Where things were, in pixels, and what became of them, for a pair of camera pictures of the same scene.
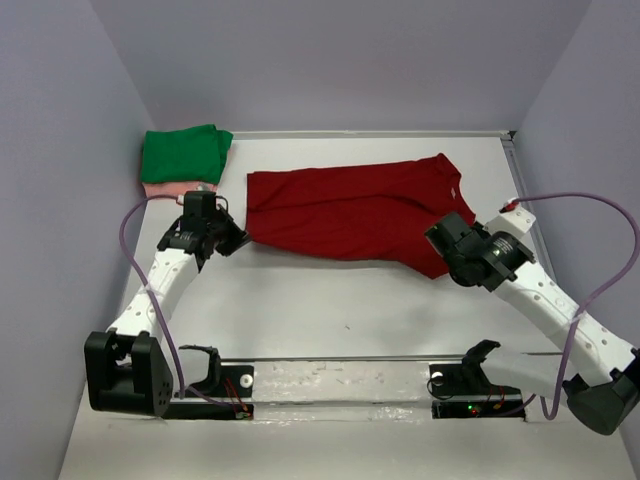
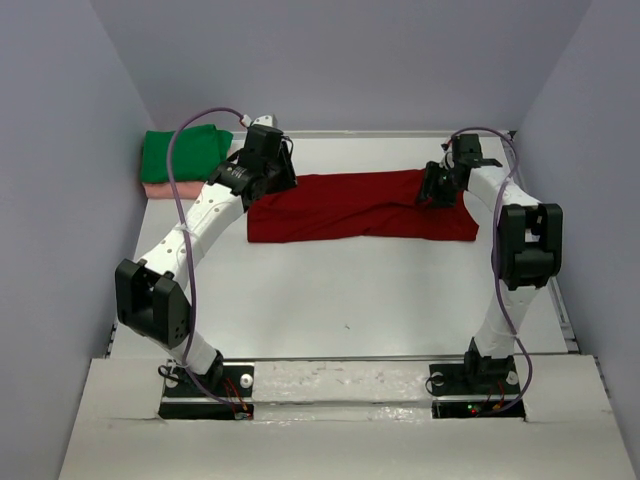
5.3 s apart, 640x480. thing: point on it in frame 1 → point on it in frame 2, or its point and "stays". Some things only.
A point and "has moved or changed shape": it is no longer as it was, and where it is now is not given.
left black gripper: (237, 236) → (288, 179)
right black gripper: (479, 230) → (430, 189)
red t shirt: (374, 211) has moved or changed shape
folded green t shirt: (185, 155) stays
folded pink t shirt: (176, 189) stays
